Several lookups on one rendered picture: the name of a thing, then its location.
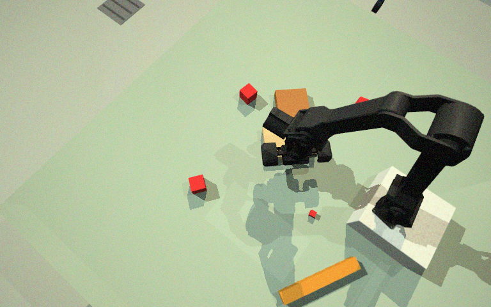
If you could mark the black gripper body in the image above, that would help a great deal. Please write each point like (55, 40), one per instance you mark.
(270, 154)

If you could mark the orange long bar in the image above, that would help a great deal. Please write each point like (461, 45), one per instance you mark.
(319, 280)

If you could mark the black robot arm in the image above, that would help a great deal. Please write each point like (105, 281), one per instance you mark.
(449, 141)

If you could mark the orange rectangular block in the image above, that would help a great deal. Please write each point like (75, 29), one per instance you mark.
(292, 100)

